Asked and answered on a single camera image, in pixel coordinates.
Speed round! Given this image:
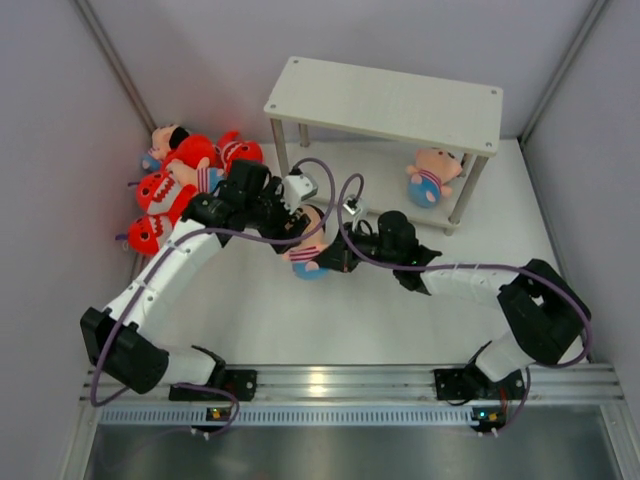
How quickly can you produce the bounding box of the grey slotted cable duct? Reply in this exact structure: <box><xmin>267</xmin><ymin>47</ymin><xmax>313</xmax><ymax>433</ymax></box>
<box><xmin>100</xmin><ymin>405</ymin><xmax>503</xmax><ymax>427</ymax></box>

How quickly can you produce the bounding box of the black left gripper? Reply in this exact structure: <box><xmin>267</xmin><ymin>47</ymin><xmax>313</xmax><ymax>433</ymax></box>
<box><xmin>244</xmin><ymin>178</ymin><xmax>309</xmax><ymax>252</ymax></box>

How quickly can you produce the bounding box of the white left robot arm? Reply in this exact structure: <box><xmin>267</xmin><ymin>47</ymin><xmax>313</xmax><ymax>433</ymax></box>
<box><xmin>80</xmin><ymin>161</ymin><xmax>317</xmax><ymax>400</ymax></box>

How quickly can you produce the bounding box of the pink doll striped shirt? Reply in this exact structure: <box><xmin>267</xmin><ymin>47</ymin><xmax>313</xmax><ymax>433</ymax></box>
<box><xmin>406</xmin><ymin>148</ymin><xmax>462</xmax><ymax>208</ymax></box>
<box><xmin>283</xmin><ymin>204</ymin><xmax>329</xmax><ymax>281</ymax></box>
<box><xmin>167</xmin><ymin>157</ymin><xmax>226</xmax><ymax>193</ymax></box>

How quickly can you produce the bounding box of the red plush whale back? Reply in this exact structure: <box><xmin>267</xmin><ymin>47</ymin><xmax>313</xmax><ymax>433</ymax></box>
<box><xmin>161</xmin><ymin>134</ymin><xmax>222</xmax><ymax>170</ymax></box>

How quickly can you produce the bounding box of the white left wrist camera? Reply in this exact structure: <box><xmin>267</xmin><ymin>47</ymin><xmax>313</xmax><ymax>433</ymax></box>
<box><xmin>282</xmin><ymin>173</ymin><xmax>318</xmax><ymax>211</ymax></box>

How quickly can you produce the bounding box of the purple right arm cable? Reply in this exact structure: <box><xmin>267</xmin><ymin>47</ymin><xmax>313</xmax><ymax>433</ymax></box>
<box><xmin>337</xmin><ymin>172</ymin><xmax>596</xmax><ymax>436</ymax></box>

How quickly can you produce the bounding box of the pink doll black hair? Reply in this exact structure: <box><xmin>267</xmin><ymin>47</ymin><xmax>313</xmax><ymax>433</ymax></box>
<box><xmin>141</xmin><ymin>124</ymin><xmax>191</xmax><ymax>172</ymax></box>

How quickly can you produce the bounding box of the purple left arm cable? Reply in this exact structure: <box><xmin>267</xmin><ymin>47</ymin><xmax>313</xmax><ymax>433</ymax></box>
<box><xmin>89</xmin><ymin>157</ymin><xmax>337</xmax><ymax>441</ymax></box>

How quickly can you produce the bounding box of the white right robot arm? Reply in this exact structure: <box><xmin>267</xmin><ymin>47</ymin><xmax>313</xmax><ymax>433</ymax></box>
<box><xmin>316</xmin><ymin>211</ymin><xmax>591</xmax><ymax>405</ymax></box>

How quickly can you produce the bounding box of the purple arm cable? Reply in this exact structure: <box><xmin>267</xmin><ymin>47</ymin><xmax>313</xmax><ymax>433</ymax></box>
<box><xmin>89</xmin><ymin>157</ymin><xmax>337</xmax><ymax>441</ymax></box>
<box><xmin>337</xmin><ymin>172</ymin><xmax>596</xmax><ymax>436</ymax></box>

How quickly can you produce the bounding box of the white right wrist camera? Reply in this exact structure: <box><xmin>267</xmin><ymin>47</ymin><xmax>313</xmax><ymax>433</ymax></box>
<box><xmin>343</xmin><ymin>196</ymin><xmax>368</xmax><ymax>218</ymax></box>

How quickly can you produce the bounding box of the white two-tier shelf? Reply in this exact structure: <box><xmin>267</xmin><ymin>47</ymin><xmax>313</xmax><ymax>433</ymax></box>
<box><xmin>264</xmin><ymin>57</ymin><xmax>503</xmax><ymax>234</ymax></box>

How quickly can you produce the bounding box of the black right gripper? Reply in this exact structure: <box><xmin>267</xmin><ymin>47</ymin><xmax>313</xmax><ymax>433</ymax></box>
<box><xmin>313</xmin><ymin>221</ymin><xmax>400</xmax><ymax>274</ymax></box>

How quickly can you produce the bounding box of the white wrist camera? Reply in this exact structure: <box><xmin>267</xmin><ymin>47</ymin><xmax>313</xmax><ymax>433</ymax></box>
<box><xmin>282</xmin><ymin>173</ymin><xmax>318</xmax><ymax>211</ymax></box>
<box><xmin>343</xmin><ymin>196</ymin><xmax>368</xmax><ymax>218</ymax></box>

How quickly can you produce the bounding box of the red plush shark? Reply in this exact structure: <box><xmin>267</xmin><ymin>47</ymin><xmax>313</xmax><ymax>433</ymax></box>
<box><xmin>130</xmin><ymin>170</ymin><xmax>197</xmax><ymax>217</ymax></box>
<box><xmin>216</xmin><ymin>131</ymin><xmax>264</xmax><ymax>173</ymax></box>
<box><xmin>115</xmin><ymin>214</ymin><xmax>174</xmax><ymax>256</ymax></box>

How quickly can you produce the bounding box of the aluminium mounting rail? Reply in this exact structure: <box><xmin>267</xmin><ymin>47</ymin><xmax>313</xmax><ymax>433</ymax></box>
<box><xmin>79</xmin><ymin>362</ymin><xmax>626</xmax><ymax>407</ymax></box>

